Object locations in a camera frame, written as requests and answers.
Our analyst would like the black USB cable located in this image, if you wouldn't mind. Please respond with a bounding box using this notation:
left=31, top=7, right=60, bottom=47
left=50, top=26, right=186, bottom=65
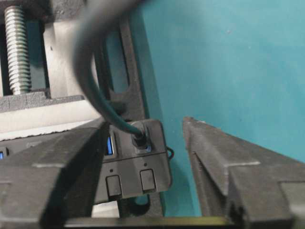
left=72, top=0, right=150, bottom=148

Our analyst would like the black bench vise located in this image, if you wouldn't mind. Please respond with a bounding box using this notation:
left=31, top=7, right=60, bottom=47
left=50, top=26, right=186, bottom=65
left=0, top=0, right=165, bottom=219

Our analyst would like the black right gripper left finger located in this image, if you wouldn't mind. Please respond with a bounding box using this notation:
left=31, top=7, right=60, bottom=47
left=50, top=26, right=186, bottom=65
left=0, top=121, right=109, bottom=229

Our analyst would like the black USB hub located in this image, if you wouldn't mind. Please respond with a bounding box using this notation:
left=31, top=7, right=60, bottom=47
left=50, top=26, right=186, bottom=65
left=95, top=119, right=172, bottom=204

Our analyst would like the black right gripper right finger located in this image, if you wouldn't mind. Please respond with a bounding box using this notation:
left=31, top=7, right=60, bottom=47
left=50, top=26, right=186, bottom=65
left=183, top=117, right=305, bottom=223

